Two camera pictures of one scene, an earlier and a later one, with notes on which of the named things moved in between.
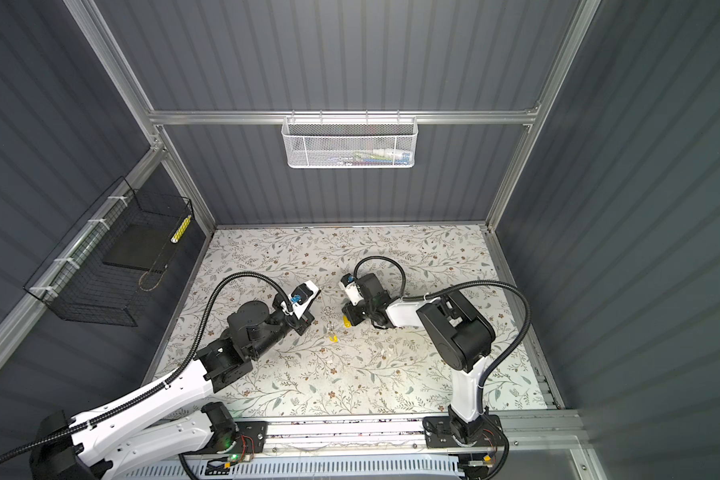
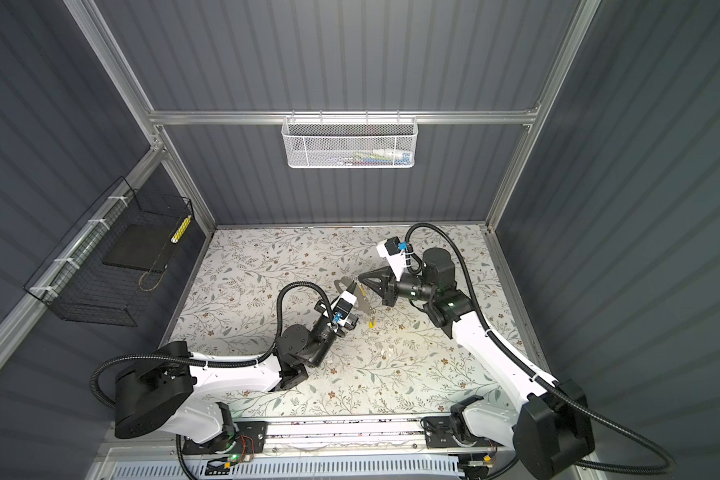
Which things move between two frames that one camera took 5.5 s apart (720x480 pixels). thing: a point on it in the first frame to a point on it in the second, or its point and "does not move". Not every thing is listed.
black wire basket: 104,272 does not move
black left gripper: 303,323 to 348,326
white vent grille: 386,467 does not move
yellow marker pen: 180,230 does not move
